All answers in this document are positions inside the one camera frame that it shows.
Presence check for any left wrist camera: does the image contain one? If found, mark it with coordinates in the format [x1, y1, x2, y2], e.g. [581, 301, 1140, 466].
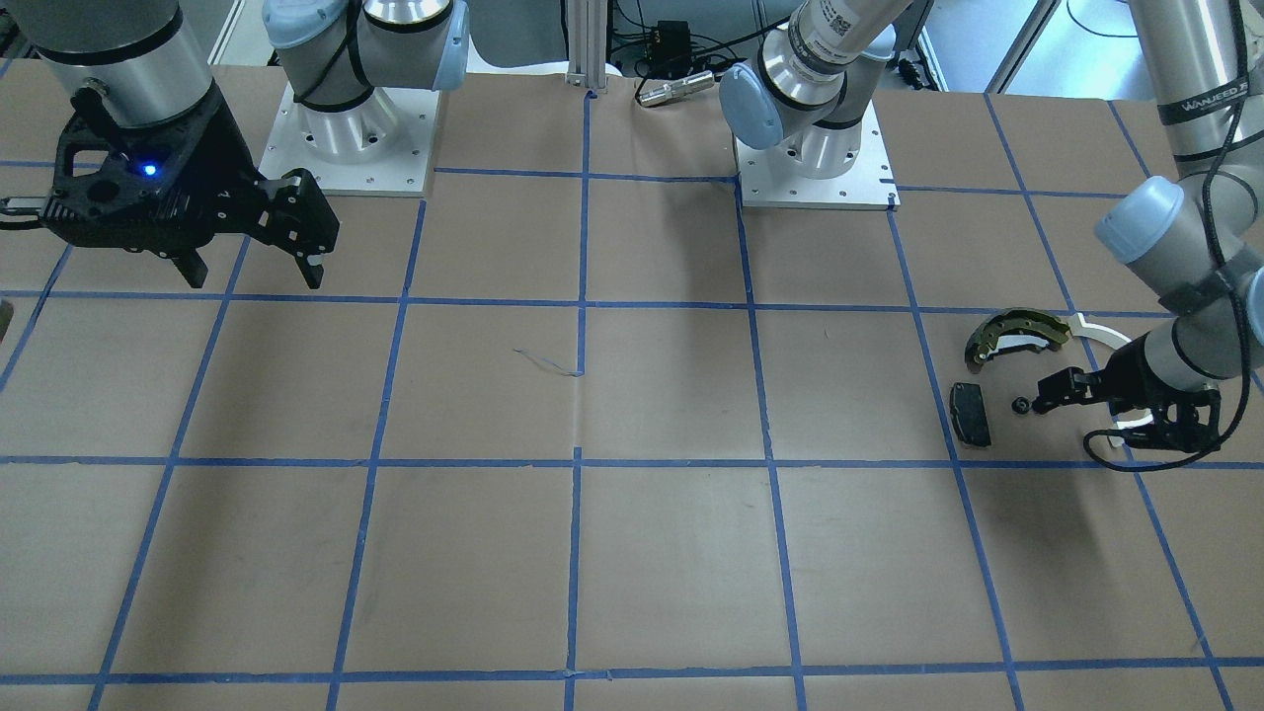
[1111, 390, 1221, 454]

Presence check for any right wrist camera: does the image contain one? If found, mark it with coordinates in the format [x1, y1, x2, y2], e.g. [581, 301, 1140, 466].
[37, 85, 224, 257]

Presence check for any aluminium frame post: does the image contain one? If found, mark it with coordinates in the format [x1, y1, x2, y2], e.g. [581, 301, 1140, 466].
[562, 0, 611, 96]

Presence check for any dark grey brake pad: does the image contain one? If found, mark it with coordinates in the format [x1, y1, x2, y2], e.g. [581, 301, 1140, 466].
[949, 382, 994, 448]

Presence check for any olive green brake shoe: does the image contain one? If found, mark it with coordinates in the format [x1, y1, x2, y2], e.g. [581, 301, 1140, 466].
[963, 307, 1071, 373]

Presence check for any silver cylindrical connector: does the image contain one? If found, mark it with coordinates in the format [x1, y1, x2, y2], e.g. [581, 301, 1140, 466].
[635, 70, 717, 109]

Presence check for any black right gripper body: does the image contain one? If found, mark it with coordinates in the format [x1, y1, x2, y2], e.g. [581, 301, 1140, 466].
[148, 85, 343, 269]

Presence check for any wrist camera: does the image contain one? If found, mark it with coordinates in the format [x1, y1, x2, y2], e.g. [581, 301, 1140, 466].
[37, 85, 224, 257]
[1111, 390, 1221, 454]

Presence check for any white curved plastic bracket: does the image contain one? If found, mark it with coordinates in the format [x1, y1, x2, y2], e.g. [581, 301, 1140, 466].
[1068, 312, 1154, 448]

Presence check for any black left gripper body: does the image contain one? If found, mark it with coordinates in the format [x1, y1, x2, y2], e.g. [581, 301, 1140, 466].
[1031, 330, 1221, 415]

